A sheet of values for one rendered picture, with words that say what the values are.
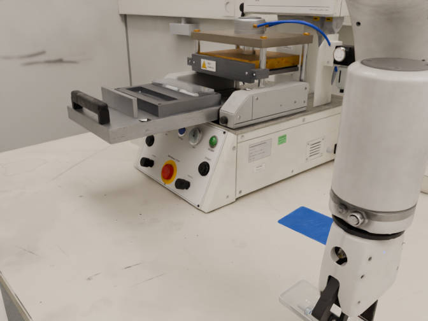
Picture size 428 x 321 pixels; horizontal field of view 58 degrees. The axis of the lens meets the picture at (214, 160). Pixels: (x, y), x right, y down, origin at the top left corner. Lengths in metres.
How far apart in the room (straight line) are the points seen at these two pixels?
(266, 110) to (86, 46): 1.61
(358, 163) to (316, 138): 0.69
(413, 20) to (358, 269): 0.25
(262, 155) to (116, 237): 0.38
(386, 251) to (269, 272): 0.30
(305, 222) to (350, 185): 0.47
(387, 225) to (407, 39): 0.19
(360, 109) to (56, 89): 2.05
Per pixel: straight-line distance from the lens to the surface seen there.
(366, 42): 0.46
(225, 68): 0.97
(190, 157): 0.92
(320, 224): 0.86
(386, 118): 0.36
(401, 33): 0.44
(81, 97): 0.83
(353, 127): 0.37
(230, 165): 0.85
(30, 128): 2.30
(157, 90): 0.91
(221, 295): 0.66
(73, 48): 2.32
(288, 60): 1.01
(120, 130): 0.74
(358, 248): 0.42
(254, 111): 0.87
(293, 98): 0.96
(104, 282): 0.70
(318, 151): 1.09
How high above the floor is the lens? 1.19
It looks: 23 degrees down
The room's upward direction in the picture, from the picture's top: straight up
